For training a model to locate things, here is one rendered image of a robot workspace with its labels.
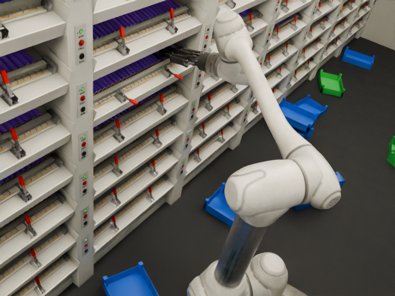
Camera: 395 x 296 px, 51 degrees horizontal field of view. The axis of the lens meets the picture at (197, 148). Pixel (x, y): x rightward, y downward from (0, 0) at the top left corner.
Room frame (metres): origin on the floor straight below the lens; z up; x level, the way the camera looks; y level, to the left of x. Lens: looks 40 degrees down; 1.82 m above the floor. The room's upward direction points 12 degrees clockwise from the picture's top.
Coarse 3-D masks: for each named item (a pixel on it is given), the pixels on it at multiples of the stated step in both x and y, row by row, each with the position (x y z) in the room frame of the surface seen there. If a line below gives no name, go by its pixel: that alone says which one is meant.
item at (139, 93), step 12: (180, 48) 1.65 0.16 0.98; (180, 72) 1.54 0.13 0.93; (144, 84) 1.38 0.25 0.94; (156, 84) 1.41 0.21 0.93; (168, 84) 1.49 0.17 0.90; (132, 96) 1.29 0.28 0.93; (144, 96) 1.35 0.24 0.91; (96, 108) 1.16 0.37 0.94; (108, 108) 1.18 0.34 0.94; (120, 108) 1.23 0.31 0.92; (96, 120) 1.12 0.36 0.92
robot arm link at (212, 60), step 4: (212, 52) 1.46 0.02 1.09; (216, 52) 1.47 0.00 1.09; (208, 56) 1.43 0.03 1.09; (212, 56) 1.43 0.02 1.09; (216, 56) 1.43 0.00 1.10; (208, 60) 1.42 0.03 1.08; (212, 60) 1.41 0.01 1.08; (216, 60) 1.41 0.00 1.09; (208, 64) 1.41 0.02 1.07; (212, 64) 1.41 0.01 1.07; (216, 64) 1.40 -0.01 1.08; (208, 68) 1.41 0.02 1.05; (212, 68) 1.40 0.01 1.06; (216, 68) 1.39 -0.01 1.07; (208, 72) 1.41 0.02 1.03; (212, 72) 1.40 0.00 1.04; (216, 72) 1.39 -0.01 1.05; (216, 76) 1.40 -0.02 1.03
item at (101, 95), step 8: (160, 64) 1.50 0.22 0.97; (168, 64) 1.54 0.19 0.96; (176, 64) 1.57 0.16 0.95; (144, 72) 1.41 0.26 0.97; (152, 72) 1.45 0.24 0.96; (128, 80) 1.33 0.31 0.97; (136, 80) 1.36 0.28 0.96; (112, 88) 1.26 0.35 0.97; (120, 88) 1.29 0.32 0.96; (96, 96) 1.19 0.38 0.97; (104, 96) 1.21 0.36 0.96
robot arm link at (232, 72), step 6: (222, 60) 1.35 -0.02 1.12; (222, 66) 1.36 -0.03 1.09; (228, 66) 1.34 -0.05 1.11; (234, 66) 1.34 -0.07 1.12; (240, 66) 1.34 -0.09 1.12; (222, 72) 1.37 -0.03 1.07; (228, 72) 1.35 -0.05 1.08; (234, 72) 1.34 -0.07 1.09; (240, 72) 1.34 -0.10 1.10; (222, 78) 1.39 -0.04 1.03; (228, 78) 1.36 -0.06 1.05; (234, 78) 1.35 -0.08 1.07; (240, 78) 1.34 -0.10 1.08; (246, 78) 1.33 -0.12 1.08; (240, 84) 1.35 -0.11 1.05; (246, 84) 1.34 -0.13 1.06
